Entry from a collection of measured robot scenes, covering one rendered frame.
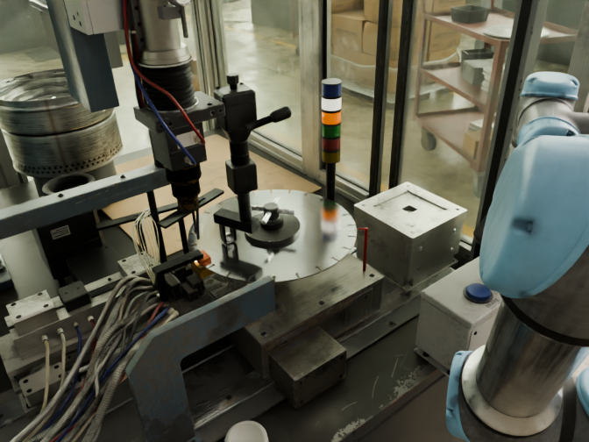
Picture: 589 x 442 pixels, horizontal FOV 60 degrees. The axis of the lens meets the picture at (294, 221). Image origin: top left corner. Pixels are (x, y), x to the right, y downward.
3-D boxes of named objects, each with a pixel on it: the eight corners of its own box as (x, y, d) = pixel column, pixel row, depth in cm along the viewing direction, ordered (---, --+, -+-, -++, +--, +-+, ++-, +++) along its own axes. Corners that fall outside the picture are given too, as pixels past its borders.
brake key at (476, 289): (474, 288, 93) (476, 280, 92) (493, 299, 90) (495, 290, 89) (460, 297, 91) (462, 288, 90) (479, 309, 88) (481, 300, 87)
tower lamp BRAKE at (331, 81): (332, 89, 117) (332, 77, 115) (345, 95, 114) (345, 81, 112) (317, 94, 115) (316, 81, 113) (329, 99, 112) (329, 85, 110)
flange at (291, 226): (311, 232, 99) (311, 222, 98) (261, 252, 94) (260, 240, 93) (281, 209, 107) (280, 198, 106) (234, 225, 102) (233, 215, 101)
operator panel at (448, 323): (499, 292, 113) (512, 236, 105) (545, 318, 106) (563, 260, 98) (413, 350, 99) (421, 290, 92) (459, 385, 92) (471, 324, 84)
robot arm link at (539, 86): (524, 83, 72) (523, 67, 79) (509, 154, 78) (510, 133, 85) (586, 88, 70) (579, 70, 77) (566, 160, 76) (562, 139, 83)
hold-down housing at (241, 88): (252, 181, 91) (242, 68, 81) (263, 191, 88) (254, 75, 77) (223, 188, 89) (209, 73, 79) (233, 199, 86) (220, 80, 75)
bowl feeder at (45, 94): (114, 168, 174) (88, 60, 155) (151, 203, 152) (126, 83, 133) (17, 196, 158) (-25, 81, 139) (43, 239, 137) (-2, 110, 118)
